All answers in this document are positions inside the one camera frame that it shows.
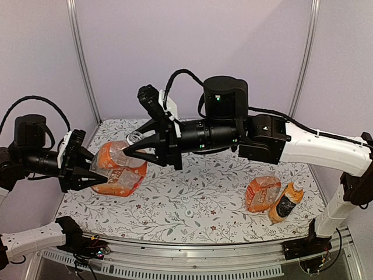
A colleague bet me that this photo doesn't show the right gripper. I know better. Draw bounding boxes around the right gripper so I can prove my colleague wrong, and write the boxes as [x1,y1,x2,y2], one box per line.
[122,117,238,171]

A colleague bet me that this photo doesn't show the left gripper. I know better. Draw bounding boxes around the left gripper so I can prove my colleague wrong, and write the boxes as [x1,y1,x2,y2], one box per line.
[23,145,110,191]

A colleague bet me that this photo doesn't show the orange tea bottle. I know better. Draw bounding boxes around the orange tea bottle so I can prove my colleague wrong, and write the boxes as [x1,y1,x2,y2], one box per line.
[90,131,147,197]
[245,167,281,213]

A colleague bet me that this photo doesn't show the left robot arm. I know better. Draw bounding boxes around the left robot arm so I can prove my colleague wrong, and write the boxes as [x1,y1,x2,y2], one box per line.
[1,96,110,268]

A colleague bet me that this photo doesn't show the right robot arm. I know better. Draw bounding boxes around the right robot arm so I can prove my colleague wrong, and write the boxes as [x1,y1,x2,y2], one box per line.
[124,69,372,254]

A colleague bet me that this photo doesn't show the dark label orange bottle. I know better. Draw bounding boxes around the dark label orange bottle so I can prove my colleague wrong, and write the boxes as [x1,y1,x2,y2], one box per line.
[268,180,305,225]

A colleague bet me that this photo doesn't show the floral patterned table mat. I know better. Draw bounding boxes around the floral patterned table mat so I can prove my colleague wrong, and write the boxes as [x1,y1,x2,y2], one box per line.
[57,118,324,244]

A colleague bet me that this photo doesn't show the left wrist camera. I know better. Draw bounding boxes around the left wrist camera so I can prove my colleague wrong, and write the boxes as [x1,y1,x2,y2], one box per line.
[57,129,86,169]

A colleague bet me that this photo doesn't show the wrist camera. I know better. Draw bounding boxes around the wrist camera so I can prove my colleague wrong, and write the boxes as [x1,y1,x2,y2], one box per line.
[137,85,178,121]
[57,129,86,169]

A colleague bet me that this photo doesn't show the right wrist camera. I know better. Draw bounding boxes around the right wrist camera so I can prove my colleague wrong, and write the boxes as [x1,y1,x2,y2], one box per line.
[137,85,178,121]

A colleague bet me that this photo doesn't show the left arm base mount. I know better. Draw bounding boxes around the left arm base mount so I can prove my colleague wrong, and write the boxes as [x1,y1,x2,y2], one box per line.
[55,216,111,260]

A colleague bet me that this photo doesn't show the aluminium front rail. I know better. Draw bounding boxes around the aluminium front rail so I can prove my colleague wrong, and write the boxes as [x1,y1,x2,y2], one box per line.
[25,227,365,279]

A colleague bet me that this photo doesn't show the left aluminium frame post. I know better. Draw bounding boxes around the left aluminium frame post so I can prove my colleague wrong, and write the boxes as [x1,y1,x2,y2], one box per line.
[66,0,102,124]

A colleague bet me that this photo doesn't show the aluminium frame post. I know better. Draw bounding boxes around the aluminium frame post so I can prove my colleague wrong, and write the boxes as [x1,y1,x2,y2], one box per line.
[288,0,321,118]
[66,0,102,124]

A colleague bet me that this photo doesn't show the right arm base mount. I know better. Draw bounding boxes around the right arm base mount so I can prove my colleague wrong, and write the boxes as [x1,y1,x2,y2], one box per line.
[281,218,332,274]

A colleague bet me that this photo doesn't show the right aluminium frame post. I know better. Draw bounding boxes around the right aluminium frame post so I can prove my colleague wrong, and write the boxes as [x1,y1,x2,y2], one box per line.
[288,0,321,118]

